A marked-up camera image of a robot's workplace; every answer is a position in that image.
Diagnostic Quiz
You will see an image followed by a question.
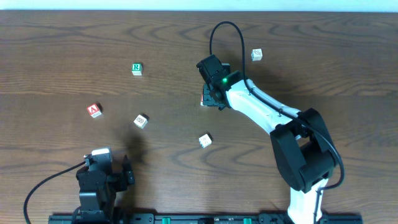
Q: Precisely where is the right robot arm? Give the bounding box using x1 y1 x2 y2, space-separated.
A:
197 54 342 223

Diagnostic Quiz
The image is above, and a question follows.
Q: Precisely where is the right black cable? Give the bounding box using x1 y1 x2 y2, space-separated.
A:
208 21 345 224

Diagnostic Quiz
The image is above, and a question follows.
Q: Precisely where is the green letter R block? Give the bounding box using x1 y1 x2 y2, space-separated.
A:
131 63 143 76

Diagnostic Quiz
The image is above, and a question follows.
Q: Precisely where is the red letter A block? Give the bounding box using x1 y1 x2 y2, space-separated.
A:
86 103 102 118

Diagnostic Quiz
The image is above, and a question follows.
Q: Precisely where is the white block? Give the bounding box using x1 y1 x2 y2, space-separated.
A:
251 49 263 61
198 133 212 148

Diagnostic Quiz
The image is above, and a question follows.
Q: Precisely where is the black cable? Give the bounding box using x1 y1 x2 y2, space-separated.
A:
208 21 345 224
23 161 86 224

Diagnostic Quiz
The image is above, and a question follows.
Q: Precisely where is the pineapple picture wooden block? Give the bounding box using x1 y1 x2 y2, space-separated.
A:
134 114 148 129

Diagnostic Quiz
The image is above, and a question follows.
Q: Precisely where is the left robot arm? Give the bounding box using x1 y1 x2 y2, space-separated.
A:
72 152 135 223

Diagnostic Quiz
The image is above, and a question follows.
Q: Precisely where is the white block near centre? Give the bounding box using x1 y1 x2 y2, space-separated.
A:
198 133 212 148

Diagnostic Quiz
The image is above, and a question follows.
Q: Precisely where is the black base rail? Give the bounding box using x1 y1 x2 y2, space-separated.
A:
48 213 363 224

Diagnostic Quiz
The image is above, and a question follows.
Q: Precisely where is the left black cable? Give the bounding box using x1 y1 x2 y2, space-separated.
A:
23 161 86 224

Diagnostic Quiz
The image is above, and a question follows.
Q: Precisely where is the white block far right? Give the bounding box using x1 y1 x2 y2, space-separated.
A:
251 49 263 61

